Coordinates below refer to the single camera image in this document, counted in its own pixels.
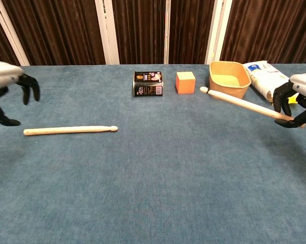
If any white plastic food bag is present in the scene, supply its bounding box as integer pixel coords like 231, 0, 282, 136
242, 59, 301, 105

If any orange wooden cube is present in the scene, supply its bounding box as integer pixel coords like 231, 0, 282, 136
175, 71, 196, 95

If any thin white frame post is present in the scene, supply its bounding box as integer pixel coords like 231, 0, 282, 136
164, 0, 169, 65

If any black-marked wooden drumstick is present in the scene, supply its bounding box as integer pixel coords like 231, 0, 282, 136
199, 86, 306, 128

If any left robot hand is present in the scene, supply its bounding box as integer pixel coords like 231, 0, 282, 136
0, 58, 41, 127

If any brown paper bowl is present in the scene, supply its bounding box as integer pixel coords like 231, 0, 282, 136
209, 60, 252, 100

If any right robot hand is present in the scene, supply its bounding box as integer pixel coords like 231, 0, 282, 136
272, 73, 306, 128

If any plain wooden drumstick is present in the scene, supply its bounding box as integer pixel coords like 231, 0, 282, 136
23, 125, 118, 136

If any black food tin can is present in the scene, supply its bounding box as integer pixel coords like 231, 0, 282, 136
132, 71, 164, 98

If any blue table cloth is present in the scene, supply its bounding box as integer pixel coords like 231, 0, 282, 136
0, 63, 306, 244

